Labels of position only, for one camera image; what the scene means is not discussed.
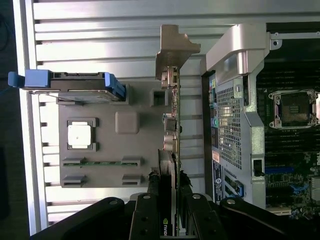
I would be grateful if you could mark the blue expansion slot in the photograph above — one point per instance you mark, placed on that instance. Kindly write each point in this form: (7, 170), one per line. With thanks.
(278, 169)

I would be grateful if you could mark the green motherboard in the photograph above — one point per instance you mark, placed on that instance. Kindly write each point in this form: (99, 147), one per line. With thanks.
(287, 150)

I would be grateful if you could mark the grey metal PC case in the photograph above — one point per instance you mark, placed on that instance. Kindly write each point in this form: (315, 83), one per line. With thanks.
(255, 140)

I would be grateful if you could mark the silver chipset heatsink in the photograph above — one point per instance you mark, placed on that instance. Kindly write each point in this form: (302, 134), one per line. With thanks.
(315, 187)

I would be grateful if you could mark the blue card retention clip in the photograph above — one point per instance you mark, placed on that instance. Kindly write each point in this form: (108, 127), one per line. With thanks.
(240, 190)

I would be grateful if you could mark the green RAM stick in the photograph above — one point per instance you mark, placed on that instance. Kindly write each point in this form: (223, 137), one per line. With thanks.
(105, 163)

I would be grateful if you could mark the silver CPU chip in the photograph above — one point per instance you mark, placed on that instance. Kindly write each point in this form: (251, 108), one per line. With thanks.
(78, 136)

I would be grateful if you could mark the grey plastic parts rack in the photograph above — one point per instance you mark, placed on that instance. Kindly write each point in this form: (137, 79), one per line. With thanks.
(112, 150)

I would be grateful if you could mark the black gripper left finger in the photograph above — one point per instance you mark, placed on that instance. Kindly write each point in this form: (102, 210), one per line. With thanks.
(146, 217)

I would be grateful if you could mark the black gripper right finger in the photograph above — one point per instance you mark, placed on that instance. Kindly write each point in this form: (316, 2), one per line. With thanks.
(202, 217)

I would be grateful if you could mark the CPU socket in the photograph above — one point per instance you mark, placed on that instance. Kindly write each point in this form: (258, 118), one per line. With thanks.
(292, 108)

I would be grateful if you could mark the hard disk blue caddy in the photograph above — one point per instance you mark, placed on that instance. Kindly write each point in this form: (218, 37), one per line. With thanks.
(36, 79)

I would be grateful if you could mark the white PCI expansion slot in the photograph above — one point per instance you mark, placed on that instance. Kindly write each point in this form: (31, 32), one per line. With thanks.
(281, 211)

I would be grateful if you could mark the blue SATA connector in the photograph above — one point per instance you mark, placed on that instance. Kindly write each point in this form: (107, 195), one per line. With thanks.
(300, 189)

